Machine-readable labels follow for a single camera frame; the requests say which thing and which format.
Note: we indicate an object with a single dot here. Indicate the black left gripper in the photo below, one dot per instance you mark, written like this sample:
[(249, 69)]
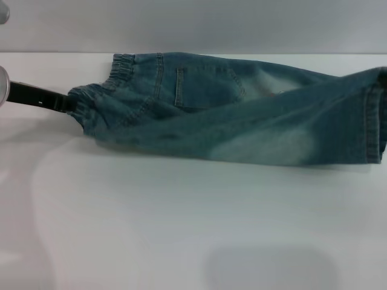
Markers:
[(33, 96)]

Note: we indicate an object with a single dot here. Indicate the blue denim shorts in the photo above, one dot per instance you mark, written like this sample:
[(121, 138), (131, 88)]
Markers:
[(211, 121)]

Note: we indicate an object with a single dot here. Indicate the white tablecloth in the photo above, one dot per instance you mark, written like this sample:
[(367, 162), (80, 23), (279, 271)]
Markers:
[(151, 211)]

